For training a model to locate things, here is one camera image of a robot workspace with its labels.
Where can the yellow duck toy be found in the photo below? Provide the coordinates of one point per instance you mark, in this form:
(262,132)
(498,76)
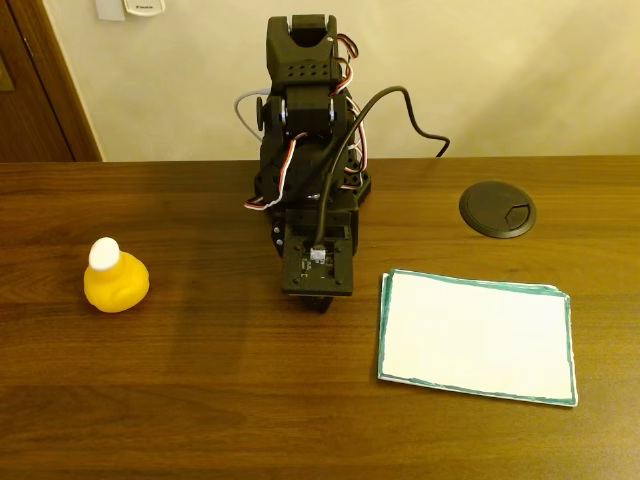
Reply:
(116,280)

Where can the white paper with green border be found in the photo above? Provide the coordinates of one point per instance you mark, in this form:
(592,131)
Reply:
(475,332)

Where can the brown wooden door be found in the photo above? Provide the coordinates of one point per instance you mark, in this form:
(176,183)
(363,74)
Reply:
(35,85)

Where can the black camera mount with board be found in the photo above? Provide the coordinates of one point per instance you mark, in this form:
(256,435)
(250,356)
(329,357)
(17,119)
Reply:
(320,272)

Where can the white wall device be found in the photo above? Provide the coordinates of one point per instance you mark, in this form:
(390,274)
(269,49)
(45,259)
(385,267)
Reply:
(144,6)

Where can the white wall switch plate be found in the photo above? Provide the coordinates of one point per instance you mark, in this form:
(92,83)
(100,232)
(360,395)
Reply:
(110,9)

